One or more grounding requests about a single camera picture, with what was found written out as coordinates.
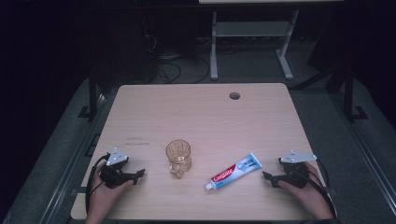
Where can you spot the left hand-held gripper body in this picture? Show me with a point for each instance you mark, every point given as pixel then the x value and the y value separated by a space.
pixel 113 174

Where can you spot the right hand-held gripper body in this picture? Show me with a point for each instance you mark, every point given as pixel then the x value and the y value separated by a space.
pixel 295 175

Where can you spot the blue and red toothpaste tube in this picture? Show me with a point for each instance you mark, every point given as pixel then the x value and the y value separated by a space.
pixel 233 172

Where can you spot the amber glass cup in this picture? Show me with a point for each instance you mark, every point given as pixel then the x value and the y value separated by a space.
pixel 179 158

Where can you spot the person's left hand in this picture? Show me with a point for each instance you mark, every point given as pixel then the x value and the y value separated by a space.
pixel 101 199

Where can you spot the person's right hand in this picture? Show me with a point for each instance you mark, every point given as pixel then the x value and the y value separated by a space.
pixel 314 199

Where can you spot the black metal stand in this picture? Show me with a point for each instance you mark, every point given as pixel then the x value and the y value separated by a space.
pixel 348 96
pixel 92 96

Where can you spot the aluminium frame rail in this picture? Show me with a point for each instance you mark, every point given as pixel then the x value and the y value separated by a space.
pixel 71 161
pixel 364 149

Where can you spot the white metal table frame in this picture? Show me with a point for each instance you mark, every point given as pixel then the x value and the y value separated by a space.
pixel 249 29

